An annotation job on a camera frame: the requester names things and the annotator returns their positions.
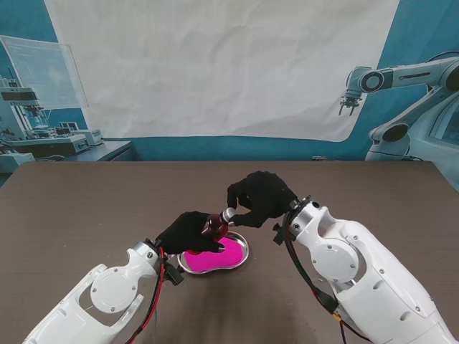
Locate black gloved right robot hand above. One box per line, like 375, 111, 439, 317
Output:
227, 171, 299, 229

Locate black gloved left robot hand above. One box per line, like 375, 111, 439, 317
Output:
156, 211, 227, 256

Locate red transparent sample bottle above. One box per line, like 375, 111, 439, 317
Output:
200, 213, 230, 242

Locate white round bottle cap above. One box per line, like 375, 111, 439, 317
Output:
219, 208, 237, 226

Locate magenta tray liner pad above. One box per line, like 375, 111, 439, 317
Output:
184, 236, 244, 272

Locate steel kidney-shaped tray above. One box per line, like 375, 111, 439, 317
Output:
177, 231, 251, 276

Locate white wrinkled backdrop sheet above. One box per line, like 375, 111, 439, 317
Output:
43, 0, 401, 143

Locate blue lab print banner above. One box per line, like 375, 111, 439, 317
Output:
0, 0, 459, 187

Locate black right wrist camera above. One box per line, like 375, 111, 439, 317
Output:
272, 222, 288, 245

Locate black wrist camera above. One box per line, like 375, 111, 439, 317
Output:
164, 263, 186, 287
272, 222, 288, 245

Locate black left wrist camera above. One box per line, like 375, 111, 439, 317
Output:
164, 263, 186, 287

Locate red black left arm cables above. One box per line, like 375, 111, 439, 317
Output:
127, 245, 169, 344

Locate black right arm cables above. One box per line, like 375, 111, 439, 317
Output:
281, 213, 372, 344

